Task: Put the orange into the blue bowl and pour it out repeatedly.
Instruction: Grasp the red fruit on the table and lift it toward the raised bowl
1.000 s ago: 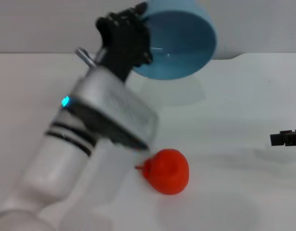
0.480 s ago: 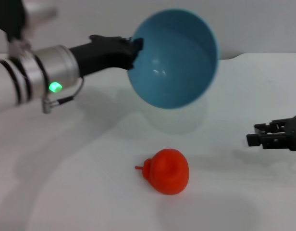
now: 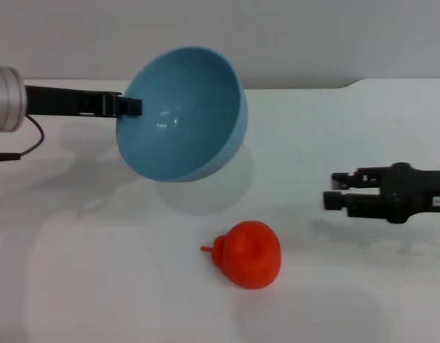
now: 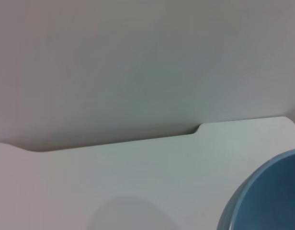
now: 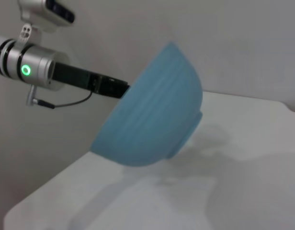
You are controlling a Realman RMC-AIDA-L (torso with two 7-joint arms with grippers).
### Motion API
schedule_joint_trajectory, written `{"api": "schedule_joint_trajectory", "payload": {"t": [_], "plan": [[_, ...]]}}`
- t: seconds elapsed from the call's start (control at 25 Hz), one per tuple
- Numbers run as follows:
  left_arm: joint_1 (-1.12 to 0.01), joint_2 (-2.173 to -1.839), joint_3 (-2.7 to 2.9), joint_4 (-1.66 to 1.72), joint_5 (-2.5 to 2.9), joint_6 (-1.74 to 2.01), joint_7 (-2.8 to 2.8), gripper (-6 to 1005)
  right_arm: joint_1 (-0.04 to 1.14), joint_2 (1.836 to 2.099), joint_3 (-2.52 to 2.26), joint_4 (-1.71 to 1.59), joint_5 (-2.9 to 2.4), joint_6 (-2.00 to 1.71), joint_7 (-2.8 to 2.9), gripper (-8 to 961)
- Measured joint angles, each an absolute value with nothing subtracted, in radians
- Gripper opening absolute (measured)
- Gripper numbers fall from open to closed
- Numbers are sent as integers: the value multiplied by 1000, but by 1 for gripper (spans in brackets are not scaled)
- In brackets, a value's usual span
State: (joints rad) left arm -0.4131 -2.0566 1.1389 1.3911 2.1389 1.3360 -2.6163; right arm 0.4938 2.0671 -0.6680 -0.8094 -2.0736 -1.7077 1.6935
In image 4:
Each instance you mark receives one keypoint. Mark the blue bowl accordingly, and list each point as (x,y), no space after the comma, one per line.
(269,191)

